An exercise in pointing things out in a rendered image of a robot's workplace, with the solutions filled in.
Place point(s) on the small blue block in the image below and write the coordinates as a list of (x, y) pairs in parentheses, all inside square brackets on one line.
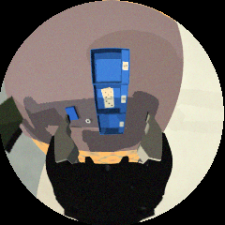
[(72, 113)]

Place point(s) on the blue rack of bins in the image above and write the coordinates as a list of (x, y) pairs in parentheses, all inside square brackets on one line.
[(107, 67)]

